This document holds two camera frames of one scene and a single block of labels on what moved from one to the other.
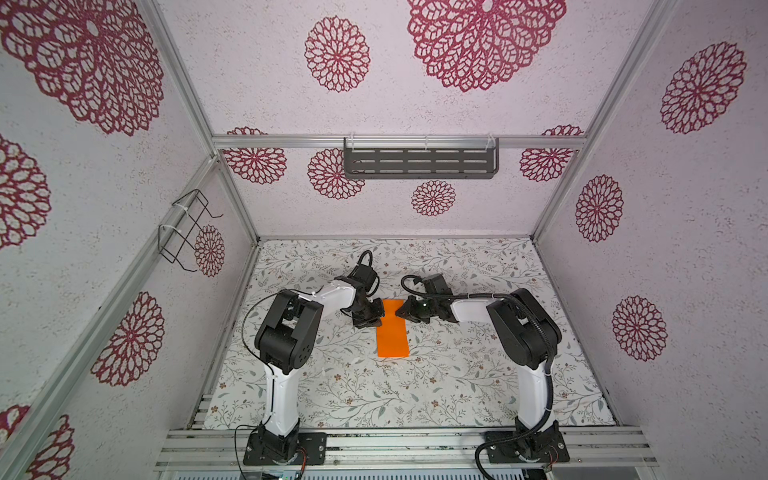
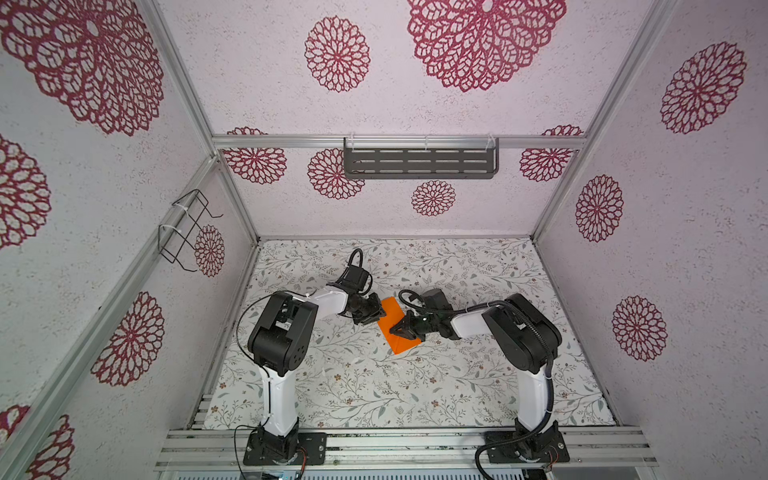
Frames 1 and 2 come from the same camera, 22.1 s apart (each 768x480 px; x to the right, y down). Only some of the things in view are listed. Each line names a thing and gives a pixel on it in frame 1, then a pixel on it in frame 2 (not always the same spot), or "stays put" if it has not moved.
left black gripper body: [360, 313] stays put
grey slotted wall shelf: [421, 158] stays put
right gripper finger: [407, 314] → [408, 334]
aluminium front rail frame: [195, 448] stays put
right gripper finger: [407, 309] → [405, 323]
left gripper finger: [377, 308] stays put
